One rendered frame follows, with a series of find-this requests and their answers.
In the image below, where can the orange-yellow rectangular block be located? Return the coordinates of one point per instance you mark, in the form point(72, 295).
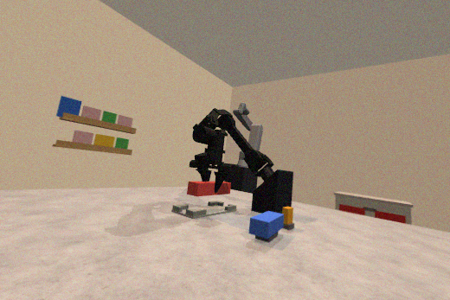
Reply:
point(288, 214)

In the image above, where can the red tapered block with two sockets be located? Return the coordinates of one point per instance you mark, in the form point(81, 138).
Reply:
point(207, 188)

